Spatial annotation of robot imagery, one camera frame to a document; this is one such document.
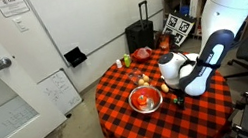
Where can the black rolling suitcase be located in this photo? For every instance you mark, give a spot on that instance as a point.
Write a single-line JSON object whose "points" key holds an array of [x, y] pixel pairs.
{"points": [[140, 36]]}

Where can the red black plaid tablecloth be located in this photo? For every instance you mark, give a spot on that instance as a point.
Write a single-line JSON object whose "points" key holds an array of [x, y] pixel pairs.
{"points": [[174, 128]]}

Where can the beige toy egg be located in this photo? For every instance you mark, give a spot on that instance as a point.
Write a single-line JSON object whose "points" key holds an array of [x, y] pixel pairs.
{"points": [[146, 84], [141, 82], [146, 77]]}

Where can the small leaning whiteboard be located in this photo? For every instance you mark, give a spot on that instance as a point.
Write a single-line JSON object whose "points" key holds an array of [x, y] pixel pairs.
{"points": [[60, 91]]}

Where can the green plastic bottle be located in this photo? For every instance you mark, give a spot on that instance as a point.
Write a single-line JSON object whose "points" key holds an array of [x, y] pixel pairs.
{"points": [[127, 61]]}

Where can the black white calibration board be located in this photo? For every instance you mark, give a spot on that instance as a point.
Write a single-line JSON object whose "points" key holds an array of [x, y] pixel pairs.
{"points": [[179, 28]]}

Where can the empty orange plastic bowl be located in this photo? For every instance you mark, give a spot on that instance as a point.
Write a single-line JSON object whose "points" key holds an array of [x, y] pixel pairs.
{"points": [[139, 58]]}

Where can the orange toy food piece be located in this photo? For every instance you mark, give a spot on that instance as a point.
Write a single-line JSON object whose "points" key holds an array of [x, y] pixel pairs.
{"points": [[164, 88]]}

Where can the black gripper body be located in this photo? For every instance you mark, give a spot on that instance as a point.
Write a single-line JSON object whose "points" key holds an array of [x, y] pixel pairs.
{"points": [[177, 94]]}

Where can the small orange toy food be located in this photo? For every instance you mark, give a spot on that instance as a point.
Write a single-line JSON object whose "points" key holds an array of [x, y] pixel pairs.
{"points": [[141, 100]]}

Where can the small white bottle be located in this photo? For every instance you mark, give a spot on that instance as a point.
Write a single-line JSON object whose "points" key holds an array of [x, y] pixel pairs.
{"points": [[119, 64]]}

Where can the large wall whiteboard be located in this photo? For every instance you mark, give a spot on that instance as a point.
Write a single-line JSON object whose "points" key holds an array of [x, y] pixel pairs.
{"points": [[94, 13]]}

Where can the white wall sign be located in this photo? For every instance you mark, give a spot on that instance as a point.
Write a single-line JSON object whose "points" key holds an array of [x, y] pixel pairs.
{"points": [[12, 6]]}

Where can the white light switch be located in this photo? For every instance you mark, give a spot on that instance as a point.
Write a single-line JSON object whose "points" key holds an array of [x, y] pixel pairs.
{"points": [[21, 24]]}

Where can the green toy broccoli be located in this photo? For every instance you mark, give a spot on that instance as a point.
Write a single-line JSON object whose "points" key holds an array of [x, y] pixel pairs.
{"points": [[175, 100]]}

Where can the shiny metal bowl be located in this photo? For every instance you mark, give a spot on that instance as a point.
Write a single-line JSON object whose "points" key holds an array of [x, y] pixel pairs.
{"points": [[135, 106]]}

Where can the clear glass bowl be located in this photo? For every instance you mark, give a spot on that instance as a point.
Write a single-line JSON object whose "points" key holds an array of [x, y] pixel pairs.
{"points": [[132, 75]]}

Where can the blue container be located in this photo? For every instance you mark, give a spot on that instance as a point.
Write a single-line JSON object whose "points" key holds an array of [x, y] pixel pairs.
{"points": [[184, 10]]}

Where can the black wall tray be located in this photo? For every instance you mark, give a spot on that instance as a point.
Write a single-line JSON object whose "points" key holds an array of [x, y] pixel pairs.
{"points": [[75, 57]]}

